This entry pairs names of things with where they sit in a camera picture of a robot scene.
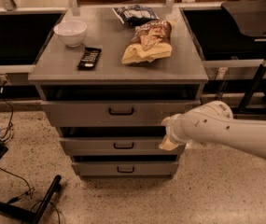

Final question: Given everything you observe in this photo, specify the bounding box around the grey top drawer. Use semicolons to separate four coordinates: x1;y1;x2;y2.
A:
42;101;200;127

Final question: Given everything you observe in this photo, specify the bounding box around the grey drawer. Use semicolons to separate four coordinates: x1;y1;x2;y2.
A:
42;101;200;127
60;137;185;156
72;161;178;176

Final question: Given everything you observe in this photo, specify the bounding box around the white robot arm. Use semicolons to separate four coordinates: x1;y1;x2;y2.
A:
159;101;266;160

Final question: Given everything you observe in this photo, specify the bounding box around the grey bottom drawer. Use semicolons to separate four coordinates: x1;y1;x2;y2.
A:
72;161;178;176

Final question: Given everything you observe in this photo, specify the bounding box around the grey drawer cabinet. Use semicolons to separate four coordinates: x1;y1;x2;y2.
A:
27;6;210;181

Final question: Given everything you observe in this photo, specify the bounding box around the grey middle drawer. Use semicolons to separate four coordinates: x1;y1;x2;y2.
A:
60;137;185;156

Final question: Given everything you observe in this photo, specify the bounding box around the yellow brown chip bag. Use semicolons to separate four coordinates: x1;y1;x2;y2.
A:
121;20;176;64

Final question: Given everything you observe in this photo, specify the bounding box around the black candy bar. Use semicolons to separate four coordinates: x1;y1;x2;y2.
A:
77;47;102;70

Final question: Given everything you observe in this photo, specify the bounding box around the dark blue chip bag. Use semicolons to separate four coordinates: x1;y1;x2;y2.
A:
112;5;159;25

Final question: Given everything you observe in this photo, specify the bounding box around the white ceramic bowl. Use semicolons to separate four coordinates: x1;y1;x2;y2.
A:
54;21;87;48

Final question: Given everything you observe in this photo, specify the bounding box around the black middle drawer handle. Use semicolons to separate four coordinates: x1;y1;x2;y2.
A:
113;142;134;149

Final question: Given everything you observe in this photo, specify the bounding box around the black drawer handle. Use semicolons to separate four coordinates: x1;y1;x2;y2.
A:
113;142;134;149
108;107;134;116
117;166;134;174

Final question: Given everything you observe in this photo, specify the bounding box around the black bottom drawer handle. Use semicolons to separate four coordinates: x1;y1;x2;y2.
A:
117;166;134;174

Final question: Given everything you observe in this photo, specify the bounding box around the black top drawer handle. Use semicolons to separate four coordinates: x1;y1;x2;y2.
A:
108;107;134;116

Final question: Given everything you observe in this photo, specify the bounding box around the black cable on floor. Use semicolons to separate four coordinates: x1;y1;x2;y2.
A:
0;79;16;144

